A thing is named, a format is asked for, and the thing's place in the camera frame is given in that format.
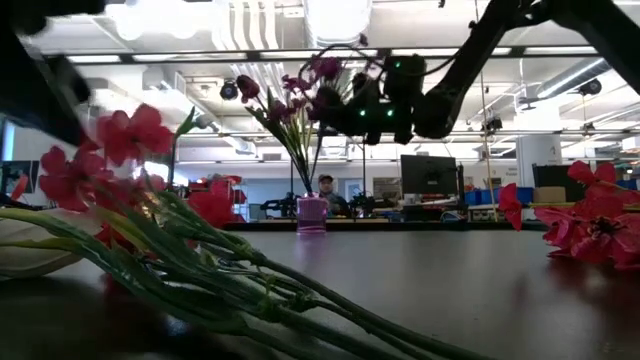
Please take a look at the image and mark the purple artificial flower bunch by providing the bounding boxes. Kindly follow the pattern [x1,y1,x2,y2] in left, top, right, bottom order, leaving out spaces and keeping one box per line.
[267,74,321,197]
[298,54,351,131]

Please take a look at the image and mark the thin hanging cord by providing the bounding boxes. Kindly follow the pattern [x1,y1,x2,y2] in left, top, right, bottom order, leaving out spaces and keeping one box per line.
[479,69,499,221]

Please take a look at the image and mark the white round column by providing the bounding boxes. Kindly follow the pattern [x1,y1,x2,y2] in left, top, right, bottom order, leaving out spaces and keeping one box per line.
[514,107,564,189]

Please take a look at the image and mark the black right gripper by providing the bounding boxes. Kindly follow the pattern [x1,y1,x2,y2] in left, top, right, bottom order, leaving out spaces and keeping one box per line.
[307,53,427,147]

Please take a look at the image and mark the small dark monitor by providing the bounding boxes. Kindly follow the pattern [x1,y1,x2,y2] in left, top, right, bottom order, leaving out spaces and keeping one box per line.
[0,159,40,195]

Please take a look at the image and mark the black frame bar with lights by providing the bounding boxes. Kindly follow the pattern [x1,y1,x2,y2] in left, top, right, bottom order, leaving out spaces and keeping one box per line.
[64,46,599,65]

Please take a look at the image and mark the brown cardboard box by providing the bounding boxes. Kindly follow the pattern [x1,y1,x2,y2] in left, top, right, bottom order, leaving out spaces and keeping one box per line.
[532,186,567,204]

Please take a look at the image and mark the person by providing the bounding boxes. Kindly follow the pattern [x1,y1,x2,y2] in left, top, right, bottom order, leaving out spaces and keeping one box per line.
[317,173,352,217]

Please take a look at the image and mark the black table mat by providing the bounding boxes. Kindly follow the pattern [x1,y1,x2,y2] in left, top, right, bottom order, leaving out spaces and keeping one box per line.
[0,229,640,360]

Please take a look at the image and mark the blue storage bins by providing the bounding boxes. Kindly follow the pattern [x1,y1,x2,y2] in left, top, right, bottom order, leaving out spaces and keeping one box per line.
[464,187,534,206]

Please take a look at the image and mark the dark pink artificial tulip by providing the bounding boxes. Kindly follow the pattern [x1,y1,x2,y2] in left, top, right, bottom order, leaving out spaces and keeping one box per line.
[236,74,314,197]

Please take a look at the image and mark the red shelf cart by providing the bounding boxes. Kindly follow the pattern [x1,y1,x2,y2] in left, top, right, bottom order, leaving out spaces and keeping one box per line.
[185,173,247,224]

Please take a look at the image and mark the dark screen panel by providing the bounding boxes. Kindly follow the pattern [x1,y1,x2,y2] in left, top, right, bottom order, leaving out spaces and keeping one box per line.
[531,163,591,190]

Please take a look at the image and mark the black computer monitor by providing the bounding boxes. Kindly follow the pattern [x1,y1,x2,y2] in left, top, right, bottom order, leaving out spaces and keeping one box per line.
[399,154,460,197]

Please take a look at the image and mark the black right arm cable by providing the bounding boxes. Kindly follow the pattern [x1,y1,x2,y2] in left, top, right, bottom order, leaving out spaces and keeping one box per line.
[298,19,471,91]

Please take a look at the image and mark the red artificial flower bunch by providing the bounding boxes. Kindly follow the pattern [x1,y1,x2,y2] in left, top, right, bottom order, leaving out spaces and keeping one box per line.
[498,159,640,274]
[38,102,501,360]

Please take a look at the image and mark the purple glass vase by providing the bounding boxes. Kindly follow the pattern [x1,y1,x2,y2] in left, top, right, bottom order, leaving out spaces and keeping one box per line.
[296,194,330,235]

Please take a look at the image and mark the silver ventilation duct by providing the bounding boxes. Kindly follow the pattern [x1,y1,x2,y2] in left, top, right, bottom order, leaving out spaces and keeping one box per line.
[303,0,374,49]

